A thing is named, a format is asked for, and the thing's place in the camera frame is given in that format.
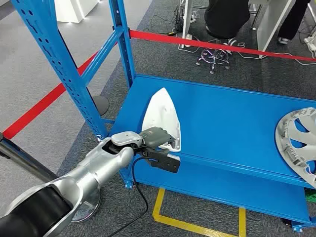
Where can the green plastic crate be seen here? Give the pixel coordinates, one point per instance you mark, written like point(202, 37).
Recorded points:
point(311, 195)

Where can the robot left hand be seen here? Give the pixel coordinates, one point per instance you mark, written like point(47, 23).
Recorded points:
point(155, 137)

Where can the white desk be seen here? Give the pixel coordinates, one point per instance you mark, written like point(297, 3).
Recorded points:
point(270, 23)

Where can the silver wheel hubcap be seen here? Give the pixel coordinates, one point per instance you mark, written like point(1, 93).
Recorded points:
point(283, 137)

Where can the white plastic car part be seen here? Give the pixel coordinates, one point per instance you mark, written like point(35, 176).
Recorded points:
point(160, 111)

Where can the white power strip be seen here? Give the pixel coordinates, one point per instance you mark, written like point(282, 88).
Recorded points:
point(311, 42)

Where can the black stanchion post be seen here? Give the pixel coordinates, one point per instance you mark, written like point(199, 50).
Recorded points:
point(101, 104)

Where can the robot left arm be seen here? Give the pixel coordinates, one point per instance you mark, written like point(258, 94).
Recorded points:
point(103, 163)

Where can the white display plinth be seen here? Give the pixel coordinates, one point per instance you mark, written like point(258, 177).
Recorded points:
point(74, 9)

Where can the person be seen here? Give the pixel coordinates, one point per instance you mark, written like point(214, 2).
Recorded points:
point(293, 19)
point(227, 16)

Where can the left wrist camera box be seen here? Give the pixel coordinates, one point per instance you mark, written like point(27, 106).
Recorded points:
point(163, 162)

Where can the red barrier belt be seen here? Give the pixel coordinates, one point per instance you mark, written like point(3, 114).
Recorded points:
point(197, 43)
point(37, 107)

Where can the blue metal shelf rack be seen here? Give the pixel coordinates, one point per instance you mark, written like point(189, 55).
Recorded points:
point(222, 130)

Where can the white power adapter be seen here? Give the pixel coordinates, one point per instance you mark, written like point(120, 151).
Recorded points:
point(188, 36)

